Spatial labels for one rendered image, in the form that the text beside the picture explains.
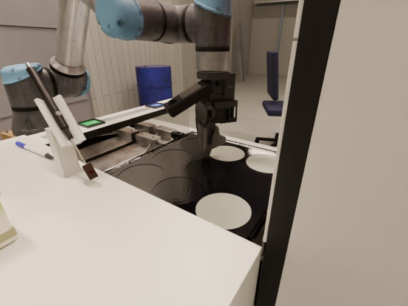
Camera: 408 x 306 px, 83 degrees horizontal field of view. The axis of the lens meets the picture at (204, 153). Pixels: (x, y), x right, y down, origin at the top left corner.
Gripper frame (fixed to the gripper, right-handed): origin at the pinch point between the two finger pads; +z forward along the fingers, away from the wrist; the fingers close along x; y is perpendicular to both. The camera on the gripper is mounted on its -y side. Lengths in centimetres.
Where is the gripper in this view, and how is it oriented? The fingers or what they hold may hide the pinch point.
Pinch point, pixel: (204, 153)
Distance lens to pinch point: 59.8
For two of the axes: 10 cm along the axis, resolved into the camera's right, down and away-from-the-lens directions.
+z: 0.0, 9.0, 4.3
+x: -3.9, -3.9, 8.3
